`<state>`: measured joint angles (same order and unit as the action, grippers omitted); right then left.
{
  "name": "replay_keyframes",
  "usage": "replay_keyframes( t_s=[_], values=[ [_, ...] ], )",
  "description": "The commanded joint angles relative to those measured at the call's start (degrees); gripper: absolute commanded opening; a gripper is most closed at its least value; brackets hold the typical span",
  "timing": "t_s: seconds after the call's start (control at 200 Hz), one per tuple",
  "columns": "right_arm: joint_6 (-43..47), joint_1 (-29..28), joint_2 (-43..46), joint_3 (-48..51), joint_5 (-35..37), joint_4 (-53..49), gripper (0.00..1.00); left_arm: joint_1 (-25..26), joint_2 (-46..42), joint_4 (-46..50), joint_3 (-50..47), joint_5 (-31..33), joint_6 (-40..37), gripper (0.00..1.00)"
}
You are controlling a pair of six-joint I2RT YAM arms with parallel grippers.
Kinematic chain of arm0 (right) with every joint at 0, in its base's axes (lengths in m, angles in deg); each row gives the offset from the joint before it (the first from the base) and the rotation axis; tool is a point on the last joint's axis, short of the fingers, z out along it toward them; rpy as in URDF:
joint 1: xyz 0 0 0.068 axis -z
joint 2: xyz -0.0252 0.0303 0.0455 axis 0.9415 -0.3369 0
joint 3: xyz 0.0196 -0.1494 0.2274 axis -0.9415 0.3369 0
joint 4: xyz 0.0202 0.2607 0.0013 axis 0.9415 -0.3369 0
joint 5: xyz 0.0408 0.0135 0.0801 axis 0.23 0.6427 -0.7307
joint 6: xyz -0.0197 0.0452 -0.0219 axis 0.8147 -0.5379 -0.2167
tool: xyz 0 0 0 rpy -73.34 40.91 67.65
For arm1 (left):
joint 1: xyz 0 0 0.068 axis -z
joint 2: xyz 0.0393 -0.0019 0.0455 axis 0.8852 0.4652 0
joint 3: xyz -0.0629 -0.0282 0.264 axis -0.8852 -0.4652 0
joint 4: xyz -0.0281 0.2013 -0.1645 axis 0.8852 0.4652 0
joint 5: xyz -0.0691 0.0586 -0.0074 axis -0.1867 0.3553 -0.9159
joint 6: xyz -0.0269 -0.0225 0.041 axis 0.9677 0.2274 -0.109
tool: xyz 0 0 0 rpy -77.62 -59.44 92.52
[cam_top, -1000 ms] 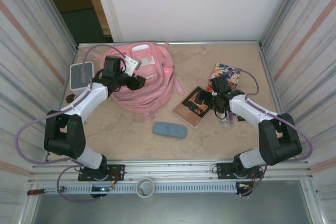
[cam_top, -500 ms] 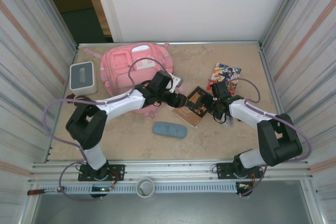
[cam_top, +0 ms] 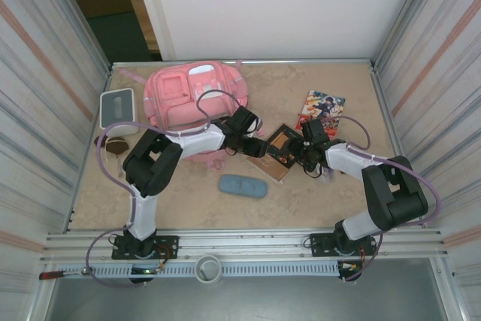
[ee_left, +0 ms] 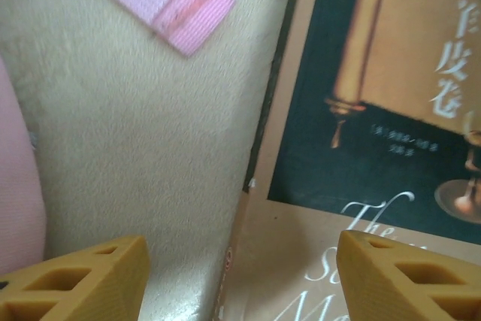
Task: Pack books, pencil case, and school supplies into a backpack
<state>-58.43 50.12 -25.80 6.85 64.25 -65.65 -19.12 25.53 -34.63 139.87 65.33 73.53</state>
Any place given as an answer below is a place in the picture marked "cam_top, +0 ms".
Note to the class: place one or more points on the wide aluminium mounting rail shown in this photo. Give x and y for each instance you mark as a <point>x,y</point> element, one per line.
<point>244,242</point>

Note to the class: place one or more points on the small dark brown pouch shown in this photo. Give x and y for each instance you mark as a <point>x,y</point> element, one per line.
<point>100,140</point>

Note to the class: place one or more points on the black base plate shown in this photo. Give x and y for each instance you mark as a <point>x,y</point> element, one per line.
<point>319,244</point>
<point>167,246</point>

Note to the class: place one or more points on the colourful manga book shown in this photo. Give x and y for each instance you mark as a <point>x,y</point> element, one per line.
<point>323,105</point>

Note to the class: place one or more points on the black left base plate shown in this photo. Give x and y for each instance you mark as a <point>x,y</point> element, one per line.
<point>167,246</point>

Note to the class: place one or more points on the blue pencil case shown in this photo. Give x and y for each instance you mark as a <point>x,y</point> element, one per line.
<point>242,186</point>

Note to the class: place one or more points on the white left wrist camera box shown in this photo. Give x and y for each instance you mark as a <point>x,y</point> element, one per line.
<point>258,126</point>

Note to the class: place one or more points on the pink backpack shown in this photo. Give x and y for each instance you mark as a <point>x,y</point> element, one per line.
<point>176,88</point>

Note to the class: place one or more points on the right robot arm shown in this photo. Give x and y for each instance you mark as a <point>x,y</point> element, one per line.
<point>394,200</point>

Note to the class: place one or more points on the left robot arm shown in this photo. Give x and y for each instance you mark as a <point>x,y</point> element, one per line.
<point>150,170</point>

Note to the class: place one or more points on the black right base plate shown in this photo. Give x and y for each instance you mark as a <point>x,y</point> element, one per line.
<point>319,244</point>

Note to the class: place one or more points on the brown cover book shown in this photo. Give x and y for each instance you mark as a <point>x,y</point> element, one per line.
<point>274,167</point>

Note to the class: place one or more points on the white grey tissue box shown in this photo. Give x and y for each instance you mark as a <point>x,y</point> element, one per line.
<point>116,105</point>

